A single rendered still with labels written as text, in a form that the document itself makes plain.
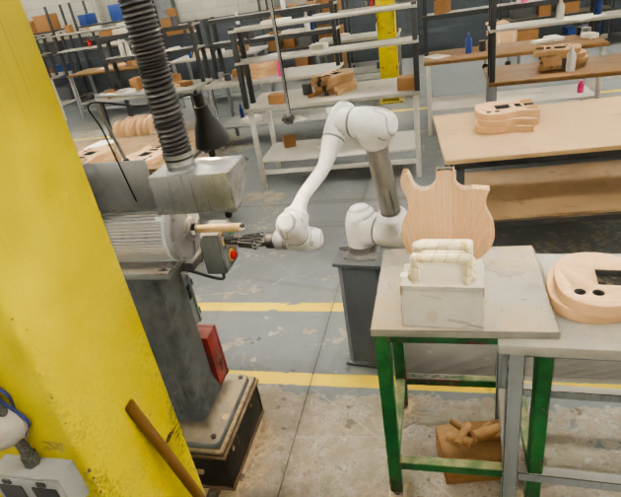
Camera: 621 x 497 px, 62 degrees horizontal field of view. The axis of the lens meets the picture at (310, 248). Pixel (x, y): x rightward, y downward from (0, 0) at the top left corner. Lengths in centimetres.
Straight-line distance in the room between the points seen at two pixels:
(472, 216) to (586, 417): 130
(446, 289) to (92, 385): 113
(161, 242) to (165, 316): 37
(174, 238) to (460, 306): 105
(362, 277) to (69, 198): 196
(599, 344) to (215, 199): 133
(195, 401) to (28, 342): 168
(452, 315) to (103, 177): 134
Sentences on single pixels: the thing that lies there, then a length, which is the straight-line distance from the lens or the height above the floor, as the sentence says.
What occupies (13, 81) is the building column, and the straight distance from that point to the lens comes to 93.
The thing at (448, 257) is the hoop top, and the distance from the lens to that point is 170.
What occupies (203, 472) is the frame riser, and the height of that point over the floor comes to 9.
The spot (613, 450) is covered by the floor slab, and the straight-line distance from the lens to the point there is 282.
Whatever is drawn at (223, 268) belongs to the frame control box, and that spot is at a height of 95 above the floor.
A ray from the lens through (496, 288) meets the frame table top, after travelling 205.
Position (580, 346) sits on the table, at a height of 90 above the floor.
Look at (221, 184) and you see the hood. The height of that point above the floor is 149.
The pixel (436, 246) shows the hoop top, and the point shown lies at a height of 120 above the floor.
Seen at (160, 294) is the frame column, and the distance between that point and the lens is 219.
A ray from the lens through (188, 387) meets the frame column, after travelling 247.
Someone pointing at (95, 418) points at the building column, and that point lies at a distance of 106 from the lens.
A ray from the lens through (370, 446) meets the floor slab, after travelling 271.
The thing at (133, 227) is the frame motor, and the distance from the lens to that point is 207.
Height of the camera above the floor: 207
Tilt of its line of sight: 28 degrees down
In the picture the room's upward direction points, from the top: 9 degrees counter-clockwise
